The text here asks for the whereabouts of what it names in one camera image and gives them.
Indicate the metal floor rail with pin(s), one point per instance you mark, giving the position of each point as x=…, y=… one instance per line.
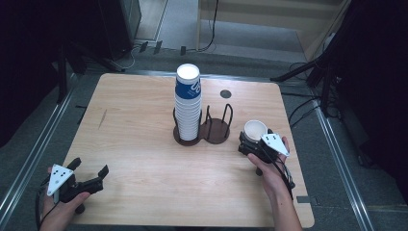
x=35, y=150
x=343, y=166

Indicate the person's right hand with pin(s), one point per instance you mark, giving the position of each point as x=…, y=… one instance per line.
x=275, y=179

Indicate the dark curtain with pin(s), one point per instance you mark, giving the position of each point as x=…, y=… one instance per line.
x=378, y=80
x=29, y=64

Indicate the dark round table grommet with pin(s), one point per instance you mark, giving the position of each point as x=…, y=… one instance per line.
x=225, y=94

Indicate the stack of white cups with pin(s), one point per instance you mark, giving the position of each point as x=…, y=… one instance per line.
x=188, y=106

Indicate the grey tape strip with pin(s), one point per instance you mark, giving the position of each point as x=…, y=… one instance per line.
x=306, y=200

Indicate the person's left hand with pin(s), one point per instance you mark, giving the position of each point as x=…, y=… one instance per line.
x=61, y=213

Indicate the single paper cup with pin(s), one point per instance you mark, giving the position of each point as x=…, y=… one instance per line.
x=255, y=130

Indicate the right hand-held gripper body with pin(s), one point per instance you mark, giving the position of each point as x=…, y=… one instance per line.
x=274, y=144

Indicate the black metal stand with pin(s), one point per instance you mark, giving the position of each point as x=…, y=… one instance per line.
x=77, y=61
x=316, y=69

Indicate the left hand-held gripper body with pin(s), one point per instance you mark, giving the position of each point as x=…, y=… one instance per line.
x=59, y=178

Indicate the light wooden steps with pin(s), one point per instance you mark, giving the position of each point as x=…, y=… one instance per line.
x=256, y=19

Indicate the black cabinet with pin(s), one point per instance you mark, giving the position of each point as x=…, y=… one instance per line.
x=120, y=25

